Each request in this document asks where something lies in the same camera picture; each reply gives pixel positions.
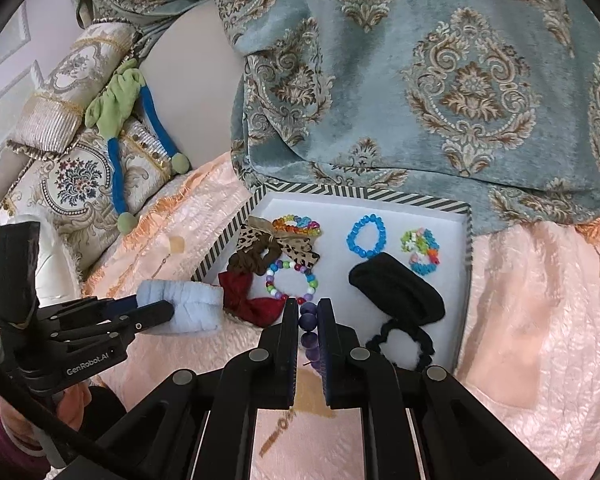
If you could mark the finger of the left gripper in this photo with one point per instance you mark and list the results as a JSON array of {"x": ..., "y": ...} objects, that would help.
[
  {"x": 120, "y": 331},
  {"x": 88, "y": 310}
]

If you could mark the striped white jewelry tray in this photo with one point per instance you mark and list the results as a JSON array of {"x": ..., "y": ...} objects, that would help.
[{"x": 336, "y": 209}]

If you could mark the light blue fluffy scrunchie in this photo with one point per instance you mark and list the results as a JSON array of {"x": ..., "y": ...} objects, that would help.
[{"x": 198, "y": 307}]

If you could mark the person's left hand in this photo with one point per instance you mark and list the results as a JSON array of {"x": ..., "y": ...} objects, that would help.
[{"x": 60, "y": 428}]

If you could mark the green blue plush toy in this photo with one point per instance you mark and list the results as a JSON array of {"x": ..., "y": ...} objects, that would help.
[{"x": 109, "y": 111}]

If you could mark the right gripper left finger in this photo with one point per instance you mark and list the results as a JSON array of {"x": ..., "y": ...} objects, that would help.
[{"x": 265, "y": 377}]

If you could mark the embroidered cylindrical bolster pillow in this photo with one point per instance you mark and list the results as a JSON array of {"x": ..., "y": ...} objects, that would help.
[{"x": 54, "y": 113}]

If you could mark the floral embroidered square cushion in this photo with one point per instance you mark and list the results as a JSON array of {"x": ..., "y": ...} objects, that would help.
[{"x": 74, "y": 193}]

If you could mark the beige plain pillow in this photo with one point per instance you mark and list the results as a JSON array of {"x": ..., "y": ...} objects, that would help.
[{"x": 193, "y": 73}]

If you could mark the white round satin cushion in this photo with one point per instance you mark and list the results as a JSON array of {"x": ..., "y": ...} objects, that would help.
[{"x": 56, "y": 277}]

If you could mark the leopard print brown scrunchie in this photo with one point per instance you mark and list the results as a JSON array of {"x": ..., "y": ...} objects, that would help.
[{"x": 261, "y": 243}]

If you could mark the peach satin bedspread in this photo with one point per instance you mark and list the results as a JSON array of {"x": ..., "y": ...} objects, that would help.
[{"x": 531, "y": 349}]

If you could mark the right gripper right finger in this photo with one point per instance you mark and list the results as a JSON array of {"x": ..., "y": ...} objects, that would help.
[{"x": 352, "y": 375}]

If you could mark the teal damask blanket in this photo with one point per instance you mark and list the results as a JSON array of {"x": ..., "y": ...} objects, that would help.
[{"x": 495, "y": 103}]

